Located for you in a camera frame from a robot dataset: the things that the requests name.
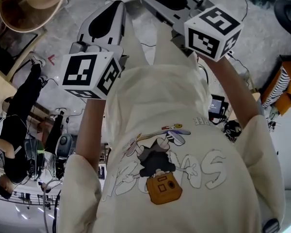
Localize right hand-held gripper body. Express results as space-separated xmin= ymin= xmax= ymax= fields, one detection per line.
xmin=170 ymin=0 xmax=245 ymax=63

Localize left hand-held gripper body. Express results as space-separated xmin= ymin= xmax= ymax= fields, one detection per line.
xmin=58 ymin=41 xmax=129 ymax=100

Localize person's right forearm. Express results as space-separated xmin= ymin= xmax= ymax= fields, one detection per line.
xmin=195 ymin=52 xmax=259 ymax=131

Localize person's left forearm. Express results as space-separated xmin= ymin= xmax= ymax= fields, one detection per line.
xmin=75 ymin=97 xmax=108 ymax=174

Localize person's cream trousers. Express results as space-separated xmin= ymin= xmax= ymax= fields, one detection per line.
xmin=123 ymin=13 xmax=202 ymax=70

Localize person's cream printed T-shirt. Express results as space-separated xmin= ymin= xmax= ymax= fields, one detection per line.
xmin=59 ymin=64 xmax=286 ymax=233

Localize black round floor device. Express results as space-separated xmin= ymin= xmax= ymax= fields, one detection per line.
xmin=273 ymin=0 xmax=291 ymax=43

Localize black-and-white striped cloth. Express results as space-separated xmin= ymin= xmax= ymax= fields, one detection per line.
xmin=262 ymin=67 xmax=291 ymax=108

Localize black floor cable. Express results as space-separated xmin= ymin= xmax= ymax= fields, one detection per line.
xmin=229 ymin=0 xmax=252 ymax=77

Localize black screen recorder device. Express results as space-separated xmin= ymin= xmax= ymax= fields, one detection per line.
xmin=208 ymin=94 xmax=228 ymax=121

